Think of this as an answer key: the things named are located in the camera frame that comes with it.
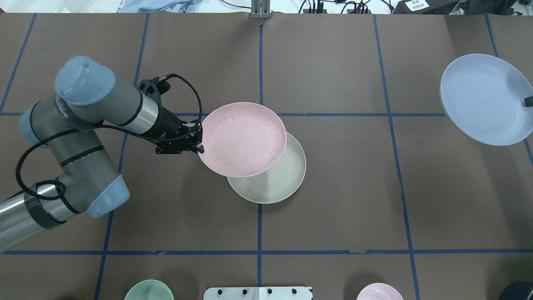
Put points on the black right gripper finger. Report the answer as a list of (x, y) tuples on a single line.
[(528, 101)]

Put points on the blue plate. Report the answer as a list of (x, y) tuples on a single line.
[(484, 97)]

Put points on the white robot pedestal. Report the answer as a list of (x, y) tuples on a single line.
[(259, 293)]

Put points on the pink plate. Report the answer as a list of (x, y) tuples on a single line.
[(242, 139)]

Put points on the pink bowl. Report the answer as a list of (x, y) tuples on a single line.
[(379, 291)]

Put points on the aluminium frame post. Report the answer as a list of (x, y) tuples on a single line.
[(260, 9)]

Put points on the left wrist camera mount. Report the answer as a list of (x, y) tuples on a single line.
[(154, 88)]

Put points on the cream plate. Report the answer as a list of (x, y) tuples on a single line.
[(279, 182)]

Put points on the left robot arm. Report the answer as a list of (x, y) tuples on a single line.
[(89, 96)]

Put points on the dark blue lidded saucepan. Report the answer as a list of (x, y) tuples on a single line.
[(517, 291)]

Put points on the blue cloth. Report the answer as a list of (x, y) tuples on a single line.
[(149, 6)]

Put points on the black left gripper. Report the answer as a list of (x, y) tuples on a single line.
[(168, 123)]

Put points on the green bowl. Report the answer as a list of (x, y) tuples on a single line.
[(150, 290)]

